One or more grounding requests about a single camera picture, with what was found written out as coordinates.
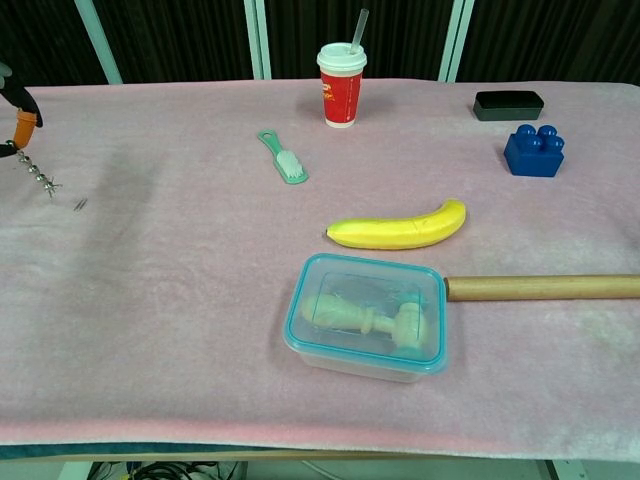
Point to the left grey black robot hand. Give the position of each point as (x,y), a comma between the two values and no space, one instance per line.
(22,125)

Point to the silver metal chain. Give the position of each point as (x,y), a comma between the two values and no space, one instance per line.
(32,170)

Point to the black pleated curtain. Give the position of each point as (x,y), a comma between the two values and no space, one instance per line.
(185,35)

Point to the green white bristle brush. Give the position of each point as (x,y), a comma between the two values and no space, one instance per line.
(287,167)

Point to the pink tablecloth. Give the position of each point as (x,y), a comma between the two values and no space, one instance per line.
(200,375)

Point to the red paper cup white lid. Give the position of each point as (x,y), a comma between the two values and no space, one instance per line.
(340,100)

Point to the translucent drinking straw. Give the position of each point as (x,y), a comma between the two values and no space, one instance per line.
(359,30)

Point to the white table leg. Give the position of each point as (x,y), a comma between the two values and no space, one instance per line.
(75,471)
(548,471)

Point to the cream toy hammer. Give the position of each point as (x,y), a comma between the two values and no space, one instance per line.
(335,312)

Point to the yellow toy banana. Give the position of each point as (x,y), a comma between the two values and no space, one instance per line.
(390,235)

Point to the clear container blue rim lid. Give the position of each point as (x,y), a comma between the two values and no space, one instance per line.
(370,370)

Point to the black rectangular box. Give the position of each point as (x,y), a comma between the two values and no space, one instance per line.
(505,114)

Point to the blue toy building block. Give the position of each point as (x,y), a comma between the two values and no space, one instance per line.
(530,160)

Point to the wooden rolling pin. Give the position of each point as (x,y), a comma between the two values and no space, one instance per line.
(540,287)

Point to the pale green frame post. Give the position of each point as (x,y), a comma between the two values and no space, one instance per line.
(456,40)
(257,40)
(100,42)

